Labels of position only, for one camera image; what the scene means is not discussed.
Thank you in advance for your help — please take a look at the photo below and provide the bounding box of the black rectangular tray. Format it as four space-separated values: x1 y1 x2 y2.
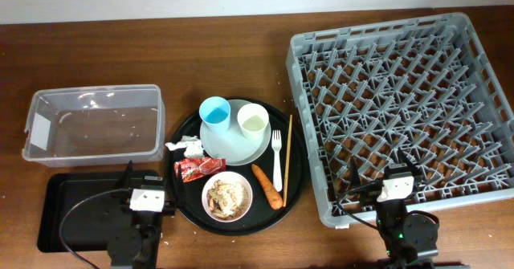
37 172 131 253

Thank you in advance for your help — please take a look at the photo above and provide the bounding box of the red snack wrapper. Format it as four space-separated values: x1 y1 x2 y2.
173 157 226 182

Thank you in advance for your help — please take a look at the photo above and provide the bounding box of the white tissue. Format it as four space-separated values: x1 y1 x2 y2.
165 136 204 158

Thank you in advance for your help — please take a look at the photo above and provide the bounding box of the white cup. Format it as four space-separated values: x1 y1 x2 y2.
237 103 269 140

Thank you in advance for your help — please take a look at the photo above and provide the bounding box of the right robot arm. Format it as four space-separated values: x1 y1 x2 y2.
345 150 439 268

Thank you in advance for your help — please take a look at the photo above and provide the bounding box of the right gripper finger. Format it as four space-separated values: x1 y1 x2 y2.
349 157 361 190
398 149 420 177

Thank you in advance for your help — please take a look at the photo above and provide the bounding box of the orange carrot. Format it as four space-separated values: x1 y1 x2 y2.
251 164 284 210

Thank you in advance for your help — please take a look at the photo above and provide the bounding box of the light grey plate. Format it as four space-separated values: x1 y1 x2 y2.
200 99 271 166

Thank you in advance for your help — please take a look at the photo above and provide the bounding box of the grey dishwasher rack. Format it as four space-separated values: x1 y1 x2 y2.
286 13 513 229

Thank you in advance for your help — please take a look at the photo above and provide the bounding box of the light blue cup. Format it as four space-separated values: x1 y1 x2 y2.
199 96 231 133

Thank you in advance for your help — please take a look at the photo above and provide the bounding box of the white plastic fork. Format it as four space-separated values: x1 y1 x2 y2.
271 130 283 192

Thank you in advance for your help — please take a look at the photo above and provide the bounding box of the round black serving tray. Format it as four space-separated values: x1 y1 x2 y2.
179 100 310 236

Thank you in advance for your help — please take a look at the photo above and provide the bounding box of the clear plastic bin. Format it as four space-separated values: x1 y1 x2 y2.
22 84 165 167

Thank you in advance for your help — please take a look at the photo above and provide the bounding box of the wooden chopstick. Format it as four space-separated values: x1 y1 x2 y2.
283 114 293 208

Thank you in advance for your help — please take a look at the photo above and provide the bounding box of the food scraps and rice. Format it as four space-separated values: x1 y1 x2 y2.
206 180 250 221

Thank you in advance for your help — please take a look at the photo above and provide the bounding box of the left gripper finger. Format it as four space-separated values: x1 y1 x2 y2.
118 161 133 189
174 168 186 208

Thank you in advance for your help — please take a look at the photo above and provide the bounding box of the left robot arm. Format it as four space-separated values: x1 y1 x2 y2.
107 161 186 268

